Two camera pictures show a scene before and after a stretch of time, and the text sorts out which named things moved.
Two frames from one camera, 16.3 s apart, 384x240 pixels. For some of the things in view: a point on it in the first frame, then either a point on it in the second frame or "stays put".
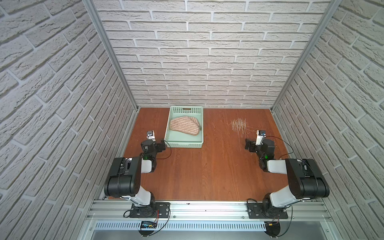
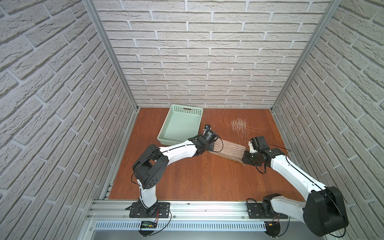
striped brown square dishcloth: x=185 y=125 to x=229 y=151
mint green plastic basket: x=184 y=128 stays put
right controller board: x=273 y=228 stays put
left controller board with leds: x=148 y=224 stays put
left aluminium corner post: x=93 y=13 stays put
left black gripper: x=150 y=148 to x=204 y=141
